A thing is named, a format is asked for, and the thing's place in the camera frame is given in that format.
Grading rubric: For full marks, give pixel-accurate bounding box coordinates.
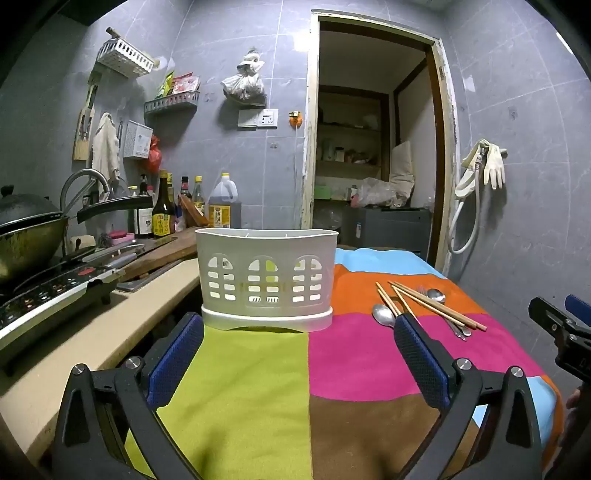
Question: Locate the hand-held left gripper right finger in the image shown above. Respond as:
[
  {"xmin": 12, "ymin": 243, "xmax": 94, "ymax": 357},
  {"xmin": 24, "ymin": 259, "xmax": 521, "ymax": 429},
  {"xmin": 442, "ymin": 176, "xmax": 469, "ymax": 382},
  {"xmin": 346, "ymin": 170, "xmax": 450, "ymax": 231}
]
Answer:
[{"xmin": 392, "ymin": 313, "xmax": 542, "ymax": 480}]

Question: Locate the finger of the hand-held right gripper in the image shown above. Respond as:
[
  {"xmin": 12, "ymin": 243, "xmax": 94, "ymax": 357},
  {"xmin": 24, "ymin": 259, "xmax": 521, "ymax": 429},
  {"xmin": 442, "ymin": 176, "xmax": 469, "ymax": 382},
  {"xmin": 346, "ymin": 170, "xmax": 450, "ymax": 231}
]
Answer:
[
  {"xmin": 564, "ymin": 294, "xmax": 591, "ymax": 326},
  {"xmin": 528, "ymin": 296, "xmax": 572, "ymax": 340}
]

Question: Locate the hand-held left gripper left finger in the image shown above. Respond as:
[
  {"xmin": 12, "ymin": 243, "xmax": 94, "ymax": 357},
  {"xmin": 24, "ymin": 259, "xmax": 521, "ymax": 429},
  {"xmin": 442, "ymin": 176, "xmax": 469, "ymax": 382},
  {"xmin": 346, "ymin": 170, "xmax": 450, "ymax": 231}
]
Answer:
[{"xmin": 51, "ymin": 312, "xmax": 205, "ymax": 480}]

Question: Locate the wooden chopstick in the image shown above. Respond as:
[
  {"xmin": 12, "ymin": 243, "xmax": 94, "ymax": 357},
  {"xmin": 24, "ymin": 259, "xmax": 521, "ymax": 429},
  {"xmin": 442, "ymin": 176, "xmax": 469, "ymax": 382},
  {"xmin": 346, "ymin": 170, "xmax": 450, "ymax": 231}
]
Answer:
[
  {"xmin": 392, "ymin": 285, "xmax": 419, "ymax": 320},
  {"xmin": 387, "ymin": 280, "xmax": 488, "ymax": 332},
  {"xmin": 375, "ymin": 281, "xmax": 404, "ymax": 318},
  {"xmin": 401, "ymin": 287, "xmax": 474, "ymax": 337},
  {"xmin": 377, "ymin": 287, "xmax": 400, "ymax": 319}
]

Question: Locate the metal spoon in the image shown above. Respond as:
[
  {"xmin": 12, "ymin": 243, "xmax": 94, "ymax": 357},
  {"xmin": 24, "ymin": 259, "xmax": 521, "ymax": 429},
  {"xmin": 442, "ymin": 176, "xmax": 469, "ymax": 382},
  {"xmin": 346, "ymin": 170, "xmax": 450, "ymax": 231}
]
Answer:
[
  {"xmin": 371, "ymin": 304, "xmax": 398, "ymax": 329},
  {"xmin": 427, "ymin": 288, "xmax": 468, "ymax": 342}
]

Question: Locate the metal fork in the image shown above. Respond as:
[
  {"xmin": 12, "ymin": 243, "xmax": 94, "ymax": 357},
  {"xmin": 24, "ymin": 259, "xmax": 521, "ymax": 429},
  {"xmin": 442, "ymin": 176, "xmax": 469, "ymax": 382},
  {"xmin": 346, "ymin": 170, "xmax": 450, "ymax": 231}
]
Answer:
[{"xmin": 414, "ymin": 285, "xmax": 465, "ymax": 338}]

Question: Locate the white plastic utensil basket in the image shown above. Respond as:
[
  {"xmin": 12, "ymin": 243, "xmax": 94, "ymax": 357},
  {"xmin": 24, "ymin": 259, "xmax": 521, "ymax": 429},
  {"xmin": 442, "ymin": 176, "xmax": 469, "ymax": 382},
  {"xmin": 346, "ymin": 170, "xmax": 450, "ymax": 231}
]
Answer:
[{"xmin": 195, "ymin": 226, "xmax": 341, "ymax": 334}]

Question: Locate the multicolour patchwork cloth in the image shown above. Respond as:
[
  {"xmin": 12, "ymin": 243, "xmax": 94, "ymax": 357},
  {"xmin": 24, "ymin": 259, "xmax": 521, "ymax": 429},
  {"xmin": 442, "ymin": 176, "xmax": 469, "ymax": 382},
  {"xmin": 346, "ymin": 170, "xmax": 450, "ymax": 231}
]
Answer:
[{"xmin": 122, "ymin": 247, "xmax": 568, "ymax": 480}]

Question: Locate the wooden cutting board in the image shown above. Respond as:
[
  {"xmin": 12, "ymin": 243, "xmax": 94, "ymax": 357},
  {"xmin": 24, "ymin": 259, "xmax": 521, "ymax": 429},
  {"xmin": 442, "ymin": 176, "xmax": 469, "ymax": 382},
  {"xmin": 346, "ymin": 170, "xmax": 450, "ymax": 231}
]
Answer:
[{"xmin": 115, "ymin": 224, "xmax": 201, "ymax": 284}]

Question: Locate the kitchen cleaver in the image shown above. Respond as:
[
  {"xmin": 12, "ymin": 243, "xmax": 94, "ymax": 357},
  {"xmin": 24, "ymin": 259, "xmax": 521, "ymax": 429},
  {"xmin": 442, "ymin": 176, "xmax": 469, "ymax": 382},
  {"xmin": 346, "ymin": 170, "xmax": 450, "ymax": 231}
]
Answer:
[{"xmin": 82, "ymin": 243, "xmax": 145, "ymax": 270}]

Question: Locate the grey cabinet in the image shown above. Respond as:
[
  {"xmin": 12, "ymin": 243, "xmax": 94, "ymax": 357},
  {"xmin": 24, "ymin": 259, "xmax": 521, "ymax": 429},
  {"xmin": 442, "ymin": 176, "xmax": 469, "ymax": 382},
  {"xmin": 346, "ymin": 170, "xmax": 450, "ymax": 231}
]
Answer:
[{"xmin": 344, "ymin": 205, "xmax": 434, "ymax": 263}]

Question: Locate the dark bottle white label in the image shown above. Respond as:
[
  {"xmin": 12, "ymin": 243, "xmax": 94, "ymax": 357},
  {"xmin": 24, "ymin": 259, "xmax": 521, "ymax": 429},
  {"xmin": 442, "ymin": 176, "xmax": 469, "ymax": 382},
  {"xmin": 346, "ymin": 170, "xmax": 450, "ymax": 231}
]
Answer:
[{"xmin": 133, "ymin": 174, "xmax": 155, "ymax": 239}]

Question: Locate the soy sauce bottle yellow label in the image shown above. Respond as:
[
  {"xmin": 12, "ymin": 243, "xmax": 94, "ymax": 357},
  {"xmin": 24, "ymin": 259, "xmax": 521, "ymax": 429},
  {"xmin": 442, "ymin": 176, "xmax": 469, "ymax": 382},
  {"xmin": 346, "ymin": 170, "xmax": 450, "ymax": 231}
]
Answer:
[{"xmin": 152, "ymin": 169, "xmax": 177, "ymax": 237}]

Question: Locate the cream rubber glove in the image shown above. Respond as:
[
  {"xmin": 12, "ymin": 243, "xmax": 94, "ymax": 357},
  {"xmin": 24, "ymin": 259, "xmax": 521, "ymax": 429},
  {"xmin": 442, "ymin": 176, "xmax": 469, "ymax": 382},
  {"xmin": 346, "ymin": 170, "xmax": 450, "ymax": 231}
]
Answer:
[
  {"xmin": 482, "ymin": 143, "xmax": 509, "ymax": 191},
  {"xmin": 455, "ymin": 138, "xmax": 485, "ymax": 200}
]

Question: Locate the cooking oil jug yellow cap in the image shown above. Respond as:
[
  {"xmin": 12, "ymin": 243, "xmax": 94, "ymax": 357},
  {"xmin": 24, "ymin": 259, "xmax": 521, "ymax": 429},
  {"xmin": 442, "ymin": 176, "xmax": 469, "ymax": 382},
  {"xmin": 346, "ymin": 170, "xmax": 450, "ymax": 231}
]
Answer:
[{"xmin": 207, "ymin": 172, "xmax": 243, "ymax": 230}]

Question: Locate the small glass bottle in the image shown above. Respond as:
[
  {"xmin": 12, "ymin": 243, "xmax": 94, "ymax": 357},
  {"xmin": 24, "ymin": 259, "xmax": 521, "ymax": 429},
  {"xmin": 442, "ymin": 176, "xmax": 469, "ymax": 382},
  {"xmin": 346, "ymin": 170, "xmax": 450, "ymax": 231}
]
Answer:
[{"xmin": 126, "ymin": 184, "xmax": 139, "ymax": 234}]

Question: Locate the clear bottle yellow cap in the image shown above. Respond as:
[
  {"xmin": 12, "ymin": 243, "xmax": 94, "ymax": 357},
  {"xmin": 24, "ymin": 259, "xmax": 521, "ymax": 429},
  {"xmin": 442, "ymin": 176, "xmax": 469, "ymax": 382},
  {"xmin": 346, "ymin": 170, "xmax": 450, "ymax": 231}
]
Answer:
[{"xmin": 191, "ymin": 175, "xmax": 207, "ymax": 217}]

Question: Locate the crumpled plastic bag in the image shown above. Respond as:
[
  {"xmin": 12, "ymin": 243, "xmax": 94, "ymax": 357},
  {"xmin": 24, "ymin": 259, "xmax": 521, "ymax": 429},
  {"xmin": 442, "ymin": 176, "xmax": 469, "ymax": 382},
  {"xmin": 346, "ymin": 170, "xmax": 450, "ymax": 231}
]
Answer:
[{"xmin": 356, "ymin": 176, "xmax": 411, "ymax": 209}]

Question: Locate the red plastic bag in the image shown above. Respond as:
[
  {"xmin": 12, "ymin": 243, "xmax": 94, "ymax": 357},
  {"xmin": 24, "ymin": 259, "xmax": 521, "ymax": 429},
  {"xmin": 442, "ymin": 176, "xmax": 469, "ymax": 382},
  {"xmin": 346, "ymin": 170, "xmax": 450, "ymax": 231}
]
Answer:
[{"xmin": 146, "ymin": 134, "xmax": 164, "ymax": 174}]

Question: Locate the metal faucet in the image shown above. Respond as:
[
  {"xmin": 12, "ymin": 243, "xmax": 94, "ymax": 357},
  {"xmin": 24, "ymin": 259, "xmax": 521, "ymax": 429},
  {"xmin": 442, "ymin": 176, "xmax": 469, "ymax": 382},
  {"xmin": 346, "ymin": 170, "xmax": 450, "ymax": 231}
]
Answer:
[{"xmin": 59, "ymin": 168, "xmax": 112, "ymax": 214}]

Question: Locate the wooden shelf unit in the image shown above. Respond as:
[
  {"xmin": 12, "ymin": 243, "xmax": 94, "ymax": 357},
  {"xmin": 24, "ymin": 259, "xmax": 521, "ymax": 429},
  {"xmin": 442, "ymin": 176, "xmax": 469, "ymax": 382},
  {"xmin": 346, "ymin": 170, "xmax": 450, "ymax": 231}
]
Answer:
[{"xmin": 316, "ymin": 85, "xmax": 392, "ymax": 204}]

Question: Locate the dark pot lid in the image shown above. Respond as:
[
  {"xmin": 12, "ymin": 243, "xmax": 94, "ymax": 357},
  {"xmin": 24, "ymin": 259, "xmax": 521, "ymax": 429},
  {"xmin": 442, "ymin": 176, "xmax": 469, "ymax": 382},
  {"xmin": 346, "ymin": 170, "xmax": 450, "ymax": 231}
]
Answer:
[{"xmin": 0, "ymin": 184, "xmax": 62, "ymax": 227}]

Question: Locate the hanging white towel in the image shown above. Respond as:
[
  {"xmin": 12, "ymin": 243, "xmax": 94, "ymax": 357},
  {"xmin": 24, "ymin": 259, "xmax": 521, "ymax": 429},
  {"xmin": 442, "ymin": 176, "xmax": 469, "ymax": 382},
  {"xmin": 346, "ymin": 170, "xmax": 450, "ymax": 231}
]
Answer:
[{"xmin": 89, "ymin": 112, "xmax": 124, "ymax": 186}]

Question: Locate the wooden knife holder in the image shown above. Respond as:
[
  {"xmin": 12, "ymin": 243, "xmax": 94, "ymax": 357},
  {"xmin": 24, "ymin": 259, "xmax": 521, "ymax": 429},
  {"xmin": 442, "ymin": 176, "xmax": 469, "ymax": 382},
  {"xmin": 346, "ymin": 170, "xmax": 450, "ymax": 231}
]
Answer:
[{"xmin": 72, "ymin": 82, "xmax": 96, "ymax": 162}]

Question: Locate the red snack packet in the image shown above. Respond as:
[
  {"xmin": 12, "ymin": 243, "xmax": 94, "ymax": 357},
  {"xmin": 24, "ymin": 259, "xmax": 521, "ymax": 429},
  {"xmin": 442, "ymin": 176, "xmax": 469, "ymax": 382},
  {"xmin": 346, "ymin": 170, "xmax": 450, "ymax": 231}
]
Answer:
[{"xmin": 172, "ymin": 73, "xmax": 201, "ymax": 96}]

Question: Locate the hanging clear plastic bag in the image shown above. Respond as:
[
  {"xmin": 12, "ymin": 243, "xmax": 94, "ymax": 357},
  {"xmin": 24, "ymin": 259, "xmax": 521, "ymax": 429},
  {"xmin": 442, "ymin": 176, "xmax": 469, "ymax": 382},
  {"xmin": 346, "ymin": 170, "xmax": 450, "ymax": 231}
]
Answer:
[{"xmin": 220, "ymin": 45, "xmax": 268, "ymax": 110}]

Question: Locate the white hose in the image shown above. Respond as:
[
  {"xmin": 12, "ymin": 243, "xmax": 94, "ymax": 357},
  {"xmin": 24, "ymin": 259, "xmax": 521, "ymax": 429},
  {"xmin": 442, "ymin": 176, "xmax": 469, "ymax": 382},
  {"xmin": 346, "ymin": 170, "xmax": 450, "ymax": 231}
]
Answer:
[{"xmin": 447, "ymin": 147, "xmax": 485, "ymax": 256}]

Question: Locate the black wok with handle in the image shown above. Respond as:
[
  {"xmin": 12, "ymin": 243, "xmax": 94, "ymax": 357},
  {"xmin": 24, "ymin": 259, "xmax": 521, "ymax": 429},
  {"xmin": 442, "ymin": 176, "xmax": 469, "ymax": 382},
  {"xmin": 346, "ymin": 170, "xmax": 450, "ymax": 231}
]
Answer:
[{"xmin": 0, "ymin": 195, "xmax": 154, "ymax": 284}]

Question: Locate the thin white cable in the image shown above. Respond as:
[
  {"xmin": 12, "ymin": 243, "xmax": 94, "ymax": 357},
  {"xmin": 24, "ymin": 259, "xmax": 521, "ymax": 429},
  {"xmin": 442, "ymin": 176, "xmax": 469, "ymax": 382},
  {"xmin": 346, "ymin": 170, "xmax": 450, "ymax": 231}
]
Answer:
[{"xmin": 293, "ymin": 127, "xmax": 300, "ymax": 224}]

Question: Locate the white wall box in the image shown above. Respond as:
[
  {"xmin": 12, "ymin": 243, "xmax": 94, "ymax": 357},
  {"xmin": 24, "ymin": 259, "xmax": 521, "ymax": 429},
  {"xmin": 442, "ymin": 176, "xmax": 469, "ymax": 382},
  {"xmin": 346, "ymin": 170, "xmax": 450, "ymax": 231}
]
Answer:
[{"xmin": 122, "ymin": 119, "xmax": 154, "ymax": 160}]

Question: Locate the door frame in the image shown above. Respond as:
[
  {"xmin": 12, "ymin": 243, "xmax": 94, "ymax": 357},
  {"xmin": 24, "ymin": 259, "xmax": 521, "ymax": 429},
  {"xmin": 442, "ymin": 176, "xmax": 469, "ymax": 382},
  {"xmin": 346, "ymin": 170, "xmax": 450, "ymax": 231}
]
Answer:
[{"xmin": 300, "ymin": 10, "xmax": 459, "ymax": 278}]

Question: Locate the wall socket panel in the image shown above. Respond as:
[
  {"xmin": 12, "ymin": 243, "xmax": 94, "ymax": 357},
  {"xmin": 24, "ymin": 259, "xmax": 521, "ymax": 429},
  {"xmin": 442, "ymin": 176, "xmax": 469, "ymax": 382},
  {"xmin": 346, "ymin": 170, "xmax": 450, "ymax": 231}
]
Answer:
[{"xmin": 237, "ymin": 108, "xmax": 280, "ymax": 130}]

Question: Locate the grey wall rack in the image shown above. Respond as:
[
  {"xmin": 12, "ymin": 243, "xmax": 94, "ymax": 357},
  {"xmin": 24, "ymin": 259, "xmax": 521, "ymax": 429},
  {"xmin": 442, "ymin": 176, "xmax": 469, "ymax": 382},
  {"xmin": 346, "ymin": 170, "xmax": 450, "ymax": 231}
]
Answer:
[{"xmin": 143, "ymin": 89, "xmax": 202, "ymax": 116}]

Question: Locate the white wall basket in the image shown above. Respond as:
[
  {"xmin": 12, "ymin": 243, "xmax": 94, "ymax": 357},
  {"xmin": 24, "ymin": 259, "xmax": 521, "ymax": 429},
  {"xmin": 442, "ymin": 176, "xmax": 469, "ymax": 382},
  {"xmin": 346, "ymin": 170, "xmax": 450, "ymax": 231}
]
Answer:
[{"xmin": 96, "ymin": 38, "xmax": 156, "ymax": 78}]

